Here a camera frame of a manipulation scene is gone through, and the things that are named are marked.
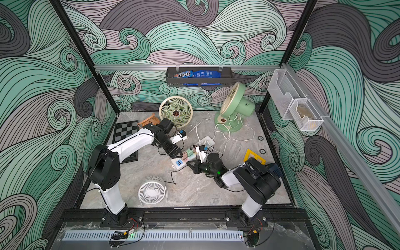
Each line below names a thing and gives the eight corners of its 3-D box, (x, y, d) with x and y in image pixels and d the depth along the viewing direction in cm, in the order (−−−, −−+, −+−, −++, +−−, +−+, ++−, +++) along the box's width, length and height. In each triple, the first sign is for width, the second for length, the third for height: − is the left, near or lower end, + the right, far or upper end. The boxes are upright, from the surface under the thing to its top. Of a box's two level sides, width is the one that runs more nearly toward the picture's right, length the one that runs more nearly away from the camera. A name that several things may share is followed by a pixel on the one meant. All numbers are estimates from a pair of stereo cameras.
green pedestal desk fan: (225, 139, 106) (234, 104, 81) (213, 125, 114) (218, 89, 89) (247, 128, 112) (262, 92, 87) (234, 115, 121) (244, 79, 96)
